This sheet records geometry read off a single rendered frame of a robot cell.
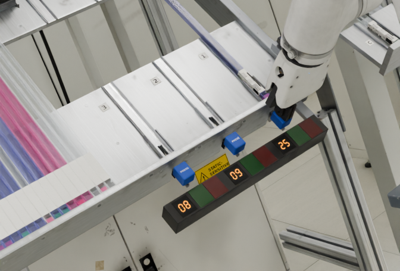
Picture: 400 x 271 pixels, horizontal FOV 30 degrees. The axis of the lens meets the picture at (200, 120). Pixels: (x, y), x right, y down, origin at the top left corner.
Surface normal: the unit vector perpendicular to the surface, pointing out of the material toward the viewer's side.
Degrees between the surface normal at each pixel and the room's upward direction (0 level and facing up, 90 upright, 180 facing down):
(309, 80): 135
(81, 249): 90
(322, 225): 0
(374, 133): 90
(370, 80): 90
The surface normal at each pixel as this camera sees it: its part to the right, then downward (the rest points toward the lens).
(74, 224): 0.62, 0.67
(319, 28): -0.07, 0.79
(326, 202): -0.35, -0.90
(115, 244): 0.52, 0.06
